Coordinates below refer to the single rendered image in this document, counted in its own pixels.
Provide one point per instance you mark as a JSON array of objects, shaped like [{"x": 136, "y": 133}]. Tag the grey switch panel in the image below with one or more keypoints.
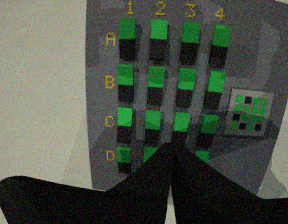
[{"x": 211, "y": 75}]

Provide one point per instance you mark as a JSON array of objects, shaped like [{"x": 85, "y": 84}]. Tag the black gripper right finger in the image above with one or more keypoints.
[{"x": 202, "y": 195}]

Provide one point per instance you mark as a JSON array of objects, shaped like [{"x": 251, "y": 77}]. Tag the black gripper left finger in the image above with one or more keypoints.
[{"x": 142, "y": 198}]

